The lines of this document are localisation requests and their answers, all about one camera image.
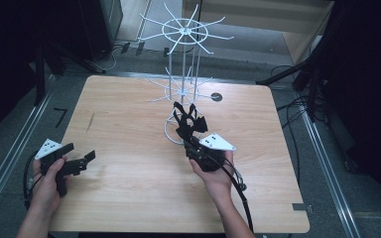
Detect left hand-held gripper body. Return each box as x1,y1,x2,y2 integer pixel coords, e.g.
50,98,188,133
34,138,88,198

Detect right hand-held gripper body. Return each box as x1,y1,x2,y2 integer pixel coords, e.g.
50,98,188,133
183,132,237,174

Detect white wire display rack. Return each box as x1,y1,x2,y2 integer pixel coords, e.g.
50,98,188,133
137,3,235,147

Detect person's right hand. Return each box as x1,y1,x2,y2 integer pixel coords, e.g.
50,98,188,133
189,150,236,201

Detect person's left hand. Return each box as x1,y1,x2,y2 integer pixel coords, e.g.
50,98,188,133
30,155,69,216

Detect black upright stand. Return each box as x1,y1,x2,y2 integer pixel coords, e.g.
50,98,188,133
34,43,48,107

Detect black stand leg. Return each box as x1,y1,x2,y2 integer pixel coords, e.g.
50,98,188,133
255,56,316,86

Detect dark cabinet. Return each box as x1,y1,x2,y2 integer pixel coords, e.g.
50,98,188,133
78,0,124,62

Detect light wooden shelf unit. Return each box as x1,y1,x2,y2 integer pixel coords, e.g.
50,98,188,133
182,0,335,65

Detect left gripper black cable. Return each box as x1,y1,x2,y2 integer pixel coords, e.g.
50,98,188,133
22,150,44,211

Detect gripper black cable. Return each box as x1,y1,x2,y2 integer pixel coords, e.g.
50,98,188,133
22,150,44,211
207,152,255,233

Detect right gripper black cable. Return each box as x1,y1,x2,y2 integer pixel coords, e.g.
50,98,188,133
207,152,255,233

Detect metal floor rail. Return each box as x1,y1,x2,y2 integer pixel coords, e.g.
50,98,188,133
0,74,57,230
298,107,362,238

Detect black floor cables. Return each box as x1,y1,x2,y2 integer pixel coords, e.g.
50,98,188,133
271,63,316,167

